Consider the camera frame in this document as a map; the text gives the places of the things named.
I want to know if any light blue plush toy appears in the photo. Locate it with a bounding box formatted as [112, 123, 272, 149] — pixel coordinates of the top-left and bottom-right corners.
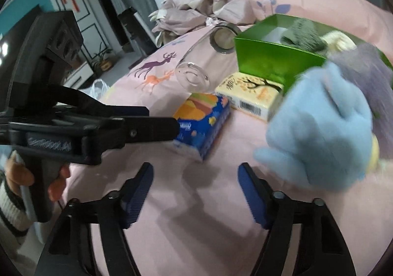
[254, 61, 380, 192]

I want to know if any blue orange tissue pack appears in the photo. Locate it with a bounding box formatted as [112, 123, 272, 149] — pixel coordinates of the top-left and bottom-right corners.
[167, 93, 230, 162]

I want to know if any purple mesh bath pouf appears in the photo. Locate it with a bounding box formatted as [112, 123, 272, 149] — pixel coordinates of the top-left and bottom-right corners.
[328, 43, 392, 159]

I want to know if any yellow cream fluffy towel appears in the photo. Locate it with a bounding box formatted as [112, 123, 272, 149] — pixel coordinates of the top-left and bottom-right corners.
[321, 30, 357, 53]

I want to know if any person's left hand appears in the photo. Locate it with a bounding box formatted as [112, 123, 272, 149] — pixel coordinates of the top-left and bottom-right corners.
[4, 150, 71, 203]

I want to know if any white plastic bag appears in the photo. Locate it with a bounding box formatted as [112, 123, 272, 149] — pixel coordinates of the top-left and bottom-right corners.
[80, 79, 109, 101]

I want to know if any potted plant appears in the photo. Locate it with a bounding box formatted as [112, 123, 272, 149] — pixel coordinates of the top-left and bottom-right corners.
[91, 42, 114, 77]

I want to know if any black television screen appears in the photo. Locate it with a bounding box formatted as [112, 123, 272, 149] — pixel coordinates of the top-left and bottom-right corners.
[1, 6, 42, 69]

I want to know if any black speaker stand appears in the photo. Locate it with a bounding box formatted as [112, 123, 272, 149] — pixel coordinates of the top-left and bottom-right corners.
[98, 0, 156, 58]

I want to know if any yellow tissue pack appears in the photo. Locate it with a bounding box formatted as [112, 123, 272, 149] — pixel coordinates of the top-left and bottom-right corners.
[215, 72, 284, 122]

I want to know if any clear glass bottle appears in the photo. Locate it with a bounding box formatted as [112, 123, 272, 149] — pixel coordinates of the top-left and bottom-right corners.
[175, 22, 241, 93]

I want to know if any crumpled beige pink cloth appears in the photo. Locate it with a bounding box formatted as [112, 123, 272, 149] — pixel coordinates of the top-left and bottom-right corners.
[149, 0, 257, 42]

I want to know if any green cardboard box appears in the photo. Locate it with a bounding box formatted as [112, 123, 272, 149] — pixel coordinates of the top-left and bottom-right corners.
[234, 13, 393, 122]

